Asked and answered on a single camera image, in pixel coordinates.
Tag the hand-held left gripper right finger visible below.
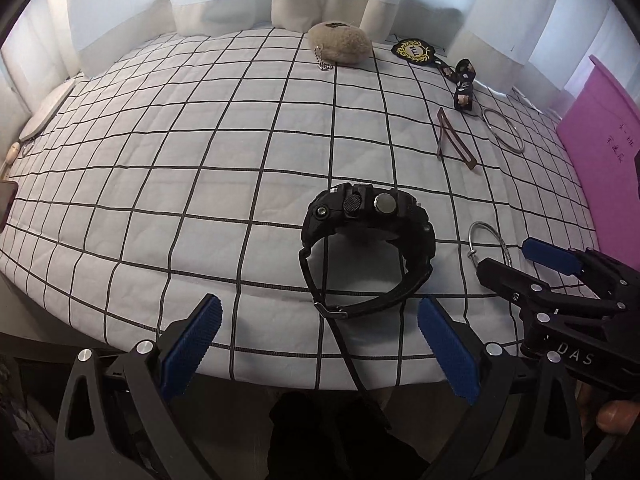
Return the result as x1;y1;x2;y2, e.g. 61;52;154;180
417;296;583;480

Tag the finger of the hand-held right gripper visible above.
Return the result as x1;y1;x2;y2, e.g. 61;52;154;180
521;238;640;311
476;257;627;322

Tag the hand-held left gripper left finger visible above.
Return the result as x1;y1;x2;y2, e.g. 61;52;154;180
54;293;236;480

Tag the silver wire ring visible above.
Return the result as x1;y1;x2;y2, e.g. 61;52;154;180
468;221;512;268

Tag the pink plastic bin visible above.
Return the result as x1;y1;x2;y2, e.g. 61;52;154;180
556;54;640;261

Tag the thin silver bangle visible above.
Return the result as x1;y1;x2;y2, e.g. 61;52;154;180
482;108;525;153

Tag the black wrist watch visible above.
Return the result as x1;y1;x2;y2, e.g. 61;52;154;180
298;183;435;391

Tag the black printed ribbon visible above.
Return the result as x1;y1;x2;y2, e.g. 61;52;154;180
435;58;476;112

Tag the black gold embroidered badge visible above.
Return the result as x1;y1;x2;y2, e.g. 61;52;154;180
391;37;446;65

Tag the person's right hand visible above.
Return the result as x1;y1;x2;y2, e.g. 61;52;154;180
597;400;640;437

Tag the brown hair clip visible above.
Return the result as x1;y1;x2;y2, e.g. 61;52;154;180
436;106;480;171

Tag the white black checkered bed sheet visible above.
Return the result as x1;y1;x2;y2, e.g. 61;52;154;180
0;27;601;393

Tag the brown phone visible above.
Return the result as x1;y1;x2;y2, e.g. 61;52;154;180
0;180;20;233

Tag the white oval pad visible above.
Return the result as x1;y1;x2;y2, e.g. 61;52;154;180
20;80;76;143

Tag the white curtain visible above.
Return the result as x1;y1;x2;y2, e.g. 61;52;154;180
0;0;640;111

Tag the beige plush pouch keychain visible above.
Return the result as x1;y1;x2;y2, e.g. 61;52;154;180
307;21;373;72

